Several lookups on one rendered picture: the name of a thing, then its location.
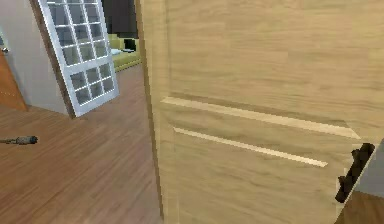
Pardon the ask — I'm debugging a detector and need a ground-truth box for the orange-brown wooden door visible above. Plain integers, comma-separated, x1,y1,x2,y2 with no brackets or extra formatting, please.
0,49,28,112

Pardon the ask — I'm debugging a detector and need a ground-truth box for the light wooden room door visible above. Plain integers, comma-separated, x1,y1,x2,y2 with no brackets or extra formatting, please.
134,0,384,224

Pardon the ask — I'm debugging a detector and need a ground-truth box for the dark grey baseball bat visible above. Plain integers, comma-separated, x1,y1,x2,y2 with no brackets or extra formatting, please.
0,135,39,146

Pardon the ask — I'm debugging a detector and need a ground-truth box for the white glass pane door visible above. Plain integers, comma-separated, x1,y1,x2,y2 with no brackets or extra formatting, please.
37,0,120,118

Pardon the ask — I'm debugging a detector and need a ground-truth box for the yellow-green sofa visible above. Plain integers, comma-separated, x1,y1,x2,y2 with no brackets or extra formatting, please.
107,33,142,73

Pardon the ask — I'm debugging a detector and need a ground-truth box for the black door handle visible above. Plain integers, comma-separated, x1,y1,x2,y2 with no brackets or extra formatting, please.
334,142,376,204

